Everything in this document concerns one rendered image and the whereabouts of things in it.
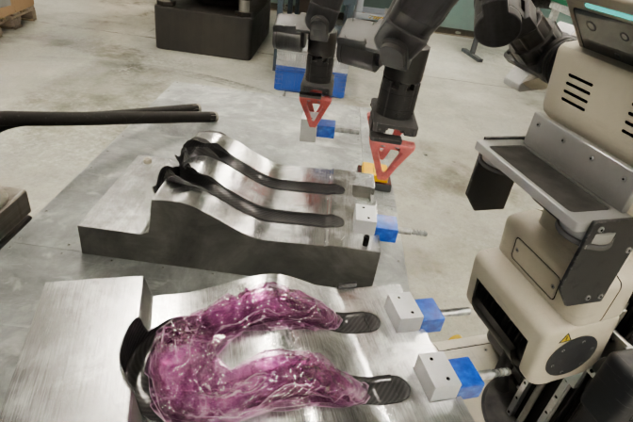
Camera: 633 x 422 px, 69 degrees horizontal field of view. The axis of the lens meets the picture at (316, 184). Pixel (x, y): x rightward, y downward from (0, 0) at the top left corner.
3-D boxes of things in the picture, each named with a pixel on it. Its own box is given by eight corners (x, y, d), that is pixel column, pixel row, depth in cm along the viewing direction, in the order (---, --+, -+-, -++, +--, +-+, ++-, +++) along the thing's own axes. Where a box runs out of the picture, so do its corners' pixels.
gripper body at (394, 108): (371, 134, 67) (381, 85, 63) (369, 107, 75) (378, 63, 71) (415, 140, 67) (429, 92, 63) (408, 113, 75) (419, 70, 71)
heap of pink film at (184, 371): (336, 303, 68) (345, 263, 64) (378, 416, 53) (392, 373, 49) (150, 321, 61) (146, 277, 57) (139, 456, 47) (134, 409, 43)
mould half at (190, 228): (365, 209, 102) (378, 154, 95) (370, 292, 79) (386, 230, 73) (140, 178, 101) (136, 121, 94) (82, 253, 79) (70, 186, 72)
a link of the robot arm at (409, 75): (426, 44, 61) (436, 38, 65) (378, 32, 63) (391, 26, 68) (413, 94, 64) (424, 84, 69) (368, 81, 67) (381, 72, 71)
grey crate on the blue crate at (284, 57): (348, 61, 415) (350, 45, 407) (348, 75, 379) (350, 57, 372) (280, 52, 414) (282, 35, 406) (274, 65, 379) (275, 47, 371)
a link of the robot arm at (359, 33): (403, 50, 56) (430, -6, 58) (319, 27, 59) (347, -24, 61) (406, 101, 67) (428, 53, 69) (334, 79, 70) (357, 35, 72)
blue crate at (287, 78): (344, 84, 426) (348, 60, 414) (343, 100, 390) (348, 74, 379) (278, 74, 425) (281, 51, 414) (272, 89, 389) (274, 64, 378)
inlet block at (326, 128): (357, 137, 107) (361, 116, 104) (357, 147, 103) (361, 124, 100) (301, 132, 107) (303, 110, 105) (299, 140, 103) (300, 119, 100)
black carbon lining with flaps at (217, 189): (343, 193, 93) (350, 151, 88) (342, 242, 79) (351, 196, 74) (171, 170, 93) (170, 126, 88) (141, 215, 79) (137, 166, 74)
